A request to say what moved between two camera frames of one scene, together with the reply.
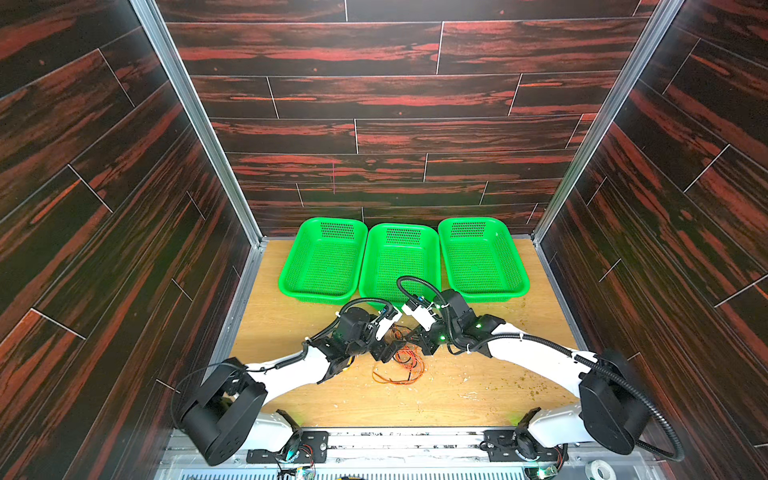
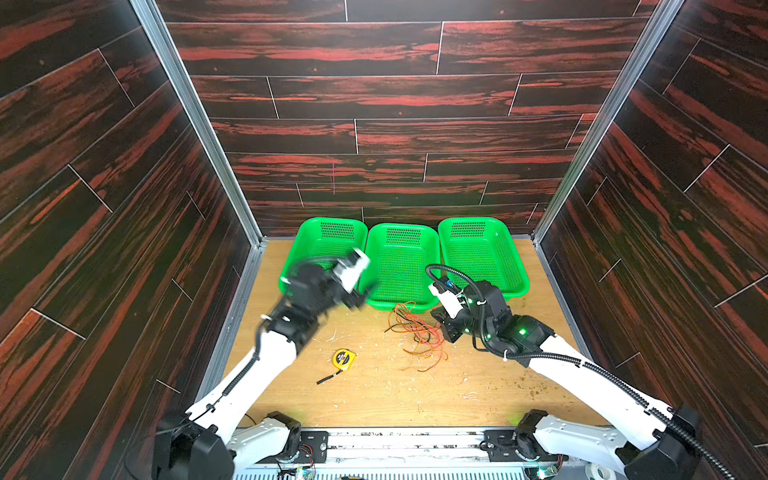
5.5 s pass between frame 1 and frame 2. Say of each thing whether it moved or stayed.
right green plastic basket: stayed
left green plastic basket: stayed
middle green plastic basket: stayed
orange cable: moved
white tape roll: stayed
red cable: moved
